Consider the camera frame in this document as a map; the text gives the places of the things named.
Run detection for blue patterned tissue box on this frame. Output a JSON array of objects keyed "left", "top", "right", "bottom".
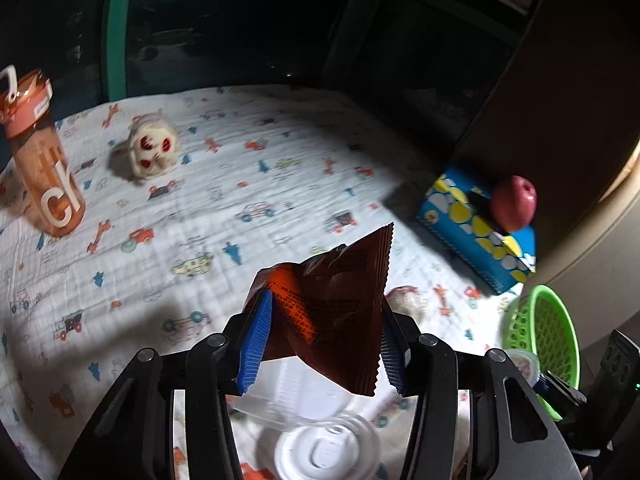
[{"left": 416, "top": 167, "right": 537, "bottom": 296}]

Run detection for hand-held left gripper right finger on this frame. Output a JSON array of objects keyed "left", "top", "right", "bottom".
[{"left": 380, "top": 310, "right": 581, "bottom": 480}]

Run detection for crumpled white tissue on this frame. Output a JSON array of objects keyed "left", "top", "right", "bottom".
[{"left": 387, "top": 287, "right": 426, "bottom": 326}]

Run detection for clear plastic tray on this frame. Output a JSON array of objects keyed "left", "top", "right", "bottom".
[{"left": 227, "top": 360, "right": 351, "bottom": 431}]

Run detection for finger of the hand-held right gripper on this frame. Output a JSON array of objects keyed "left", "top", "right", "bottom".
[{"left": 532, "top": 370, "right": 588, "bottom": 413}]

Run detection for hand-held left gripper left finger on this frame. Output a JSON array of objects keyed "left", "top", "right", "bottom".
[{"left": 57, "top": 290, "right": 273, "bottom": 480}]

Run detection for printed white blanket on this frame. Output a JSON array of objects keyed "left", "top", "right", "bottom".
[{"left": 0, "top": 85, "right": 526, "bottom": 480}]

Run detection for red apple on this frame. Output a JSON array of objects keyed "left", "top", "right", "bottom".
[{"left": 490, "top": 175, "right": 537, "bottom": 233}]

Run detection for brown wooden cabinet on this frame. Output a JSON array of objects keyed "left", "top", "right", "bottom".
[{"left": 452, "top": 0, "right": 640, "bottom": 271}]

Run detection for white plush toy red spots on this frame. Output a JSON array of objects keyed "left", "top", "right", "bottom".
[{"left": 122, "top": 110, "right": 181, "bottom": 181}]

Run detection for green window frame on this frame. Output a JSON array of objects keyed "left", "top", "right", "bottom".
[{"left": 102, "top": 0, "right": 151, "bottom": 106}]

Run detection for orange water bottle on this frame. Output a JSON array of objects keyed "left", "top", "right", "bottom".
[{"left": 0, "top": 65, "right": 86, "bottom": 238}]

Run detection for green plastic basket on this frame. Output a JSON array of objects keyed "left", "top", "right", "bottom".
[{"left": 502, "top": 285, "right": 581, "bottom": 421}]

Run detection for clear pudding cup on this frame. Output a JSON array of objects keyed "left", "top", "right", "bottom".
[{"left": 505, "top": 350, "right": 541, "bottom": 386}]

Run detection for red-orange snack packet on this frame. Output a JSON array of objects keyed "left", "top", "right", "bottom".
[{"left": 243, "top": 222, "right": 396, "bottom": 398}]

